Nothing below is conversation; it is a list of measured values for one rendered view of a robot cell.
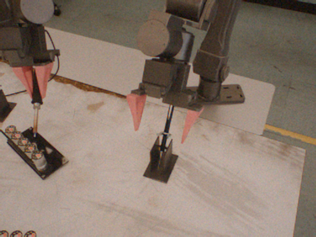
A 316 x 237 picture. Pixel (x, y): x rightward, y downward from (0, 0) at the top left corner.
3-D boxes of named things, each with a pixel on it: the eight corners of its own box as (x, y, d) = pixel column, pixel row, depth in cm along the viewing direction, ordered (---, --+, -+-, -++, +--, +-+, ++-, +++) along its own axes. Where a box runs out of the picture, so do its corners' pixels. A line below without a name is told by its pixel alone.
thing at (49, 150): (7, 144, 78) (5, 142, 77) (32, 129, 81) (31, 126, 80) (44, 182, 70) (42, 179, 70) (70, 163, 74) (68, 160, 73)
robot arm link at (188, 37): (178, 66, 54) (186, 26, 53) (150, 60, 57) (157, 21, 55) (192, 67, 60) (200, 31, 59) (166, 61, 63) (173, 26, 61)
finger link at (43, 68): (49, 101, 65) (43, 55, 62) (15, 102, 64) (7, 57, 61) (58, 94, 71) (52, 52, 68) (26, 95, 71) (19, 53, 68)
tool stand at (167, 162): (174, 174, 76) (184, 131, 74) (162, 189, 67) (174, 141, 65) (152, 167, 78) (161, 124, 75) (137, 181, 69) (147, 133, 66)
